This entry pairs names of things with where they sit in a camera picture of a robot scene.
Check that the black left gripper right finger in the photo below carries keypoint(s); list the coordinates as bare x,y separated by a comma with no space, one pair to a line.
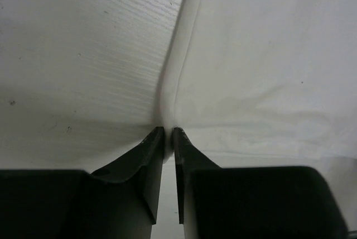
257,202

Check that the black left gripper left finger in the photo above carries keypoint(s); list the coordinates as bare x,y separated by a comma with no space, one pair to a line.
119,200

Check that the white tank top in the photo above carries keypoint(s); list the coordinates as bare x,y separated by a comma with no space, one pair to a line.
264,77

